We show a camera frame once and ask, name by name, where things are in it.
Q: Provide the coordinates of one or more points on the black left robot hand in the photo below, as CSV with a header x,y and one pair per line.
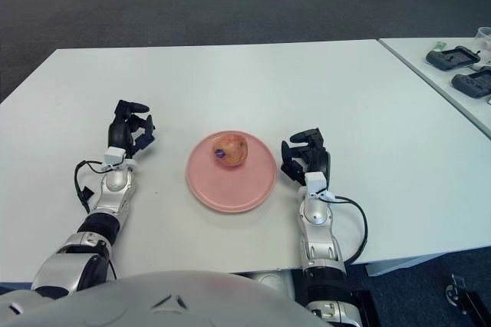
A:
x,y
117,133

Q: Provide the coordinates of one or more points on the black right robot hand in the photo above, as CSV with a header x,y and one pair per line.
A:
x,y
318,162

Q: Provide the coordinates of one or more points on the red yellow apple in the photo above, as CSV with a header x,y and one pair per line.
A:
x,y
232,150

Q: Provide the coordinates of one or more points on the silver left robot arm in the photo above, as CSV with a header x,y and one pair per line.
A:
x,y
113,189

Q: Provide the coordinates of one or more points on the pink round plate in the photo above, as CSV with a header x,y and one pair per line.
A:
x,y
230,189

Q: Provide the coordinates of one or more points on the black game controller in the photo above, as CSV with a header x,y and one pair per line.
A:
x,y
444,59
472,84

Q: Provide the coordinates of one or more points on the green yellow packet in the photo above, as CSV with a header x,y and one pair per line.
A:
x,y
440,46

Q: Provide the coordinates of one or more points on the grey robot torso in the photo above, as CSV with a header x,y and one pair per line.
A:
x,y
153,304

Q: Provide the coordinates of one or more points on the black chair caster base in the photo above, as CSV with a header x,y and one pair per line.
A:
x,y
456,291

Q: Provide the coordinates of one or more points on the clear plastic cup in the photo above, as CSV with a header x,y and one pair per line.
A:
x,y
485,34

